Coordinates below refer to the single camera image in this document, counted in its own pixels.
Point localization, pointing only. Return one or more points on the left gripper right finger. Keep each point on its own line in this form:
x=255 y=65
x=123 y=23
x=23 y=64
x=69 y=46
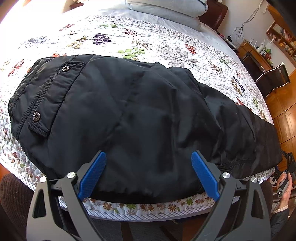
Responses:
x=208 y=174

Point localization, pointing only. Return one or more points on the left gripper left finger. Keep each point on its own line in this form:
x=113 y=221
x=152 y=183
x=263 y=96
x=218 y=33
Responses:
x=89 y=174

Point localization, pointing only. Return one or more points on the black pants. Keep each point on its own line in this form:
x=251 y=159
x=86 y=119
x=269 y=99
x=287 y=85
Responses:
x=147 y=118

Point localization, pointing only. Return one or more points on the right forearm dark sleeve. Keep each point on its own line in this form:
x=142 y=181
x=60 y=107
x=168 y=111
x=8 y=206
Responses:
x=277 y=221

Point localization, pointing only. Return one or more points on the person's right hand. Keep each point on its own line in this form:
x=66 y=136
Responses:
x=286 y=194

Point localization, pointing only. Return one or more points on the black chrome chair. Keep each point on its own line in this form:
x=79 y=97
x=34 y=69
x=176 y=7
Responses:
x=266 y=80

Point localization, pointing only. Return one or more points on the wooden side cabinet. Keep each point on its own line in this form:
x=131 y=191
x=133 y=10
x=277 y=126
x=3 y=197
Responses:
x=246 y=49

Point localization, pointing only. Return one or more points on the wooden bookshelf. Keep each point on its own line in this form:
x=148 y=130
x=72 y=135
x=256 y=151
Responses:
x=283 y=37

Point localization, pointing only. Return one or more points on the floral quilted bedspread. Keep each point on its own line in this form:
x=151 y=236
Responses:
x=141 y=38

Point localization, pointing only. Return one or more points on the lower grey pillow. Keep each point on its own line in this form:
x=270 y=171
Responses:
x=167 y=14

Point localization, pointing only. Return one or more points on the grey pillow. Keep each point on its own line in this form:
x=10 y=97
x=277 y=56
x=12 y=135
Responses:
x=191 y=8
x=167 y=14

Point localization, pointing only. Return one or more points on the dark wooden headboard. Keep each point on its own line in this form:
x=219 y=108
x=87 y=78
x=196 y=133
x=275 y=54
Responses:
x=214 y=15

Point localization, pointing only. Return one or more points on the upper grey pillow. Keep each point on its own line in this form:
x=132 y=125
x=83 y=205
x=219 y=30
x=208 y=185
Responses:
x=191 y=8

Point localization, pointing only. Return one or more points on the white bed sheet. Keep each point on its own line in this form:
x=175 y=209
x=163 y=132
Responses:
x=19 y=19

